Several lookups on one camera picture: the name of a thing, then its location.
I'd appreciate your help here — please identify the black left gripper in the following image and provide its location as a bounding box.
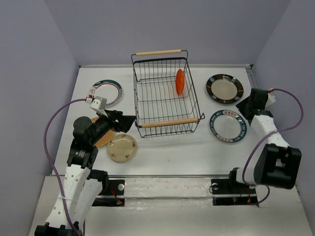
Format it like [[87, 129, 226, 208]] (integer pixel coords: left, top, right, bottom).
[[90, 108, 136, 144]]

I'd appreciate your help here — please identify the black rimmed silver plate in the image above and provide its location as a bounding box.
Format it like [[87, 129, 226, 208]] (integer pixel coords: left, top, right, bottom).
[[206, 74, 244, 105]]

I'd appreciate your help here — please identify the white plate teal lettered rim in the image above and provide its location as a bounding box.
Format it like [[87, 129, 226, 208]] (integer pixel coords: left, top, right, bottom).
[[209, 110, 247, 143]]

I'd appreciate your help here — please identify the orange plate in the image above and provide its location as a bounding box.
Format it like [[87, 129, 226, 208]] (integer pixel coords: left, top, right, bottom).
[[175, 69, 185, 95]]

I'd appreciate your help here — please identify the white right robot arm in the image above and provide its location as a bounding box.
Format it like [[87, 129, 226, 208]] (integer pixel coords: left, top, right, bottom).
[[226, 88, 302, 193]]

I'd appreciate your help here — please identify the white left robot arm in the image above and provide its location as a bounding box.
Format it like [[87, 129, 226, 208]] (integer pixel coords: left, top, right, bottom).
[[34, 110, 136, 236]]

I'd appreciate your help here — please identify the woven tan plate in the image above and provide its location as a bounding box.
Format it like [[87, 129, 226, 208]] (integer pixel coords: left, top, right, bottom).
[[95, 130, 115, 148]]

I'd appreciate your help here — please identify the white plate teal red rim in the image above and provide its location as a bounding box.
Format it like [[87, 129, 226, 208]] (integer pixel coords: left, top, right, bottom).
[[87, 80, 123, 107]]

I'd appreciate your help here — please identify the beige floral plate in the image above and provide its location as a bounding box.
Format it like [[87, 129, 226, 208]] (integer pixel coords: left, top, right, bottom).
[[106, 134, 138, 163]]

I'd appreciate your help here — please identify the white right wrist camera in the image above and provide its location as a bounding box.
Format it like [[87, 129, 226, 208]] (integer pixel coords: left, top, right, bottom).
[[265, 89, 276, 107]]

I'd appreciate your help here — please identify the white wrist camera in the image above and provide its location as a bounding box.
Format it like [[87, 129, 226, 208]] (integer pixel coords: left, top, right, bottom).
[[265, 89, 276, 107], [86, 96, 107, 116]]

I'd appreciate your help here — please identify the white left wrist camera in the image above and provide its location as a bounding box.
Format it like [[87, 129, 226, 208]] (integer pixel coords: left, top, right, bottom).
[[86, 96, 107, 116]]

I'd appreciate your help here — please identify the black wire dish rack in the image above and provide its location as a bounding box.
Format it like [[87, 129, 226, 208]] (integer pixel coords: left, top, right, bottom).
[[131, 50, 205, 138]]

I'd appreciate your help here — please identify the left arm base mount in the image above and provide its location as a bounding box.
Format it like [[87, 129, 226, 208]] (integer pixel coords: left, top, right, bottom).
[[92, 179, 125, 207]]

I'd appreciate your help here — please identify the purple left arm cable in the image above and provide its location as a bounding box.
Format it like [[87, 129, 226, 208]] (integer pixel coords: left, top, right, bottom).
[[43, 98, 87, 234]]

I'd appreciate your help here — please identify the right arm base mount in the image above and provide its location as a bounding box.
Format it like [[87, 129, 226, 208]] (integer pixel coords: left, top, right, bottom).
[[209, 178, 258, 206]]

